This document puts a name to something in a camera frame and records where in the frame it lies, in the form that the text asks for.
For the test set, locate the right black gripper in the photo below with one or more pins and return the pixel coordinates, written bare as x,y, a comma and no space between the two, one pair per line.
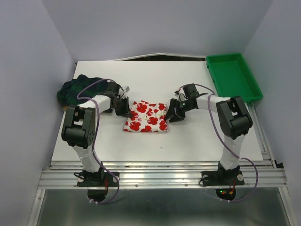
170,113

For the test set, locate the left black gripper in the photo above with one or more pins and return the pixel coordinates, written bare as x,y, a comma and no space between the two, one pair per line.
125,112

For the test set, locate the red poppy floral skirt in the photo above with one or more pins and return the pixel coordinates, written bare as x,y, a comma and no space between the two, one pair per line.
147,117

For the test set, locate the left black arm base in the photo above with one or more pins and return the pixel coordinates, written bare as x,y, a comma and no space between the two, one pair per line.
98,184

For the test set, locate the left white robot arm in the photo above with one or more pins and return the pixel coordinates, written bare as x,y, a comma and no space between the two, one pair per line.
81,125

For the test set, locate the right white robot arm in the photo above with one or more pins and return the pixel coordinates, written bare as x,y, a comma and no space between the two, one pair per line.
234,121

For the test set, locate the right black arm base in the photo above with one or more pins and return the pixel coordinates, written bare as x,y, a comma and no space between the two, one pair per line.
226,181

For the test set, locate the dark green plaid skirt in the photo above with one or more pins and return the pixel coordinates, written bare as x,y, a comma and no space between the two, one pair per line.
90,87

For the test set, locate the green plastic bin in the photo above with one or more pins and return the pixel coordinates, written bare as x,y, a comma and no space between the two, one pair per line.
232,76

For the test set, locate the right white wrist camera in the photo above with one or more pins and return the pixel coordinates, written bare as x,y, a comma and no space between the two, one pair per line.
180,96

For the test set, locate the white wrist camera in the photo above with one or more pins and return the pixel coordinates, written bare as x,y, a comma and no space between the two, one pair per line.
123,91
180,96

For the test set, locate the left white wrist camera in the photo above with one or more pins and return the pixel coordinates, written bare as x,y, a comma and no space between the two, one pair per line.
123,91

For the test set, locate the aluminium mounting rail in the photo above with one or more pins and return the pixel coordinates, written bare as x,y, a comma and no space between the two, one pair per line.
171,174

